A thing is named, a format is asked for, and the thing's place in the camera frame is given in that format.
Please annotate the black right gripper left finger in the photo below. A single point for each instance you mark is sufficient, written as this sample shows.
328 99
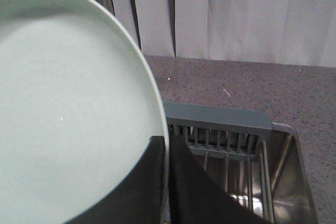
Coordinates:
139 198

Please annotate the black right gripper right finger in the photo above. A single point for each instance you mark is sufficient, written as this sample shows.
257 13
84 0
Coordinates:
194 197

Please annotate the mint green round plate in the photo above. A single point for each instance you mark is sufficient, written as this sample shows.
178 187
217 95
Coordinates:
79 105

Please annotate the teal roll-up drying rack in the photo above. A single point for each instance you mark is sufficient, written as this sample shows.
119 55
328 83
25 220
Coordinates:
233 135

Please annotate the stainless steel sink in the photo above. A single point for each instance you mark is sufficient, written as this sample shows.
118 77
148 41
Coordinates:
275 186

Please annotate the white pleated curtain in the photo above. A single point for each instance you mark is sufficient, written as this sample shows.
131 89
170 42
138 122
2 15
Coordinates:
297 32

